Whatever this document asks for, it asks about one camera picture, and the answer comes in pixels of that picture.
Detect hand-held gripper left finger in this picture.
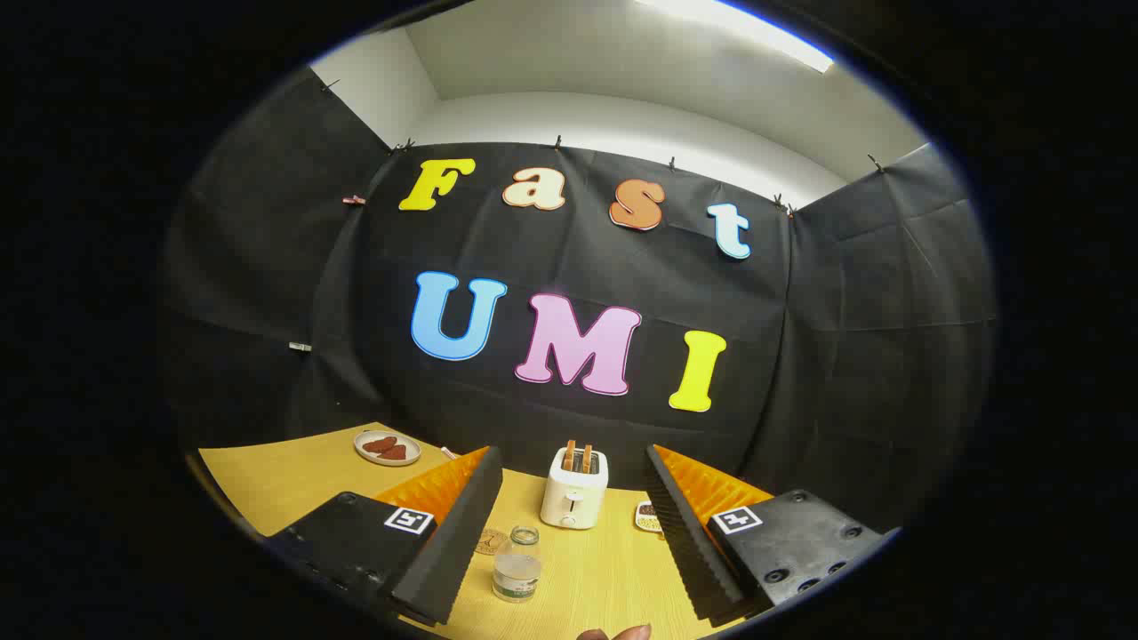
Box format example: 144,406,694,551
267,446,504,628

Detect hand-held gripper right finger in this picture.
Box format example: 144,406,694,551
644,444,890,628

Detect clear plastic juice bottle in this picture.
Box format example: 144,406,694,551
492,524,543,604

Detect wooden table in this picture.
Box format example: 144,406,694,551
197,422,774,640

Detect white toaster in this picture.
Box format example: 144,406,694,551
540,446,610,531

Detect small white plate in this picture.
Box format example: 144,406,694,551
354,430,421,468

